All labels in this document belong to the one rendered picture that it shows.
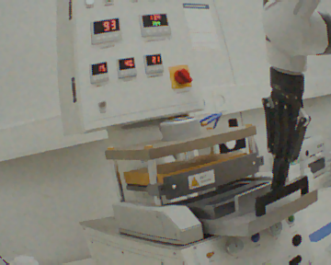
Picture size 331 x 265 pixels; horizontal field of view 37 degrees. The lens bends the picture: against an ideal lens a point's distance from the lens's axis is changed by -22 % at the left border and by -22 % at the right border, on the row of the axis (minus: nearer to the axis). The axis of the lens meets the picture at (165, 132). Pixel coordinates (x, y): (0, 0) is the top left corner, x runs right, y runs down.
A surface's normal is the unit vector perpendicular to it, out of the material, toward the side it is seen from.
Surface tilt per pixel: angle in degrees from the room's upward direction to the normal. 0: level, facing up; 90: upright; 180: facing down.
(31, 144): 90
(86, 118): 90
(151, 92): 90
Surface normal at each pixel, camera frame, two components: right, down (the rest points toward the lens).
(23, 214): 0.67, -0.07
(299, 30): -0.20, 0.46
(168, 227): -0.83, 0.16
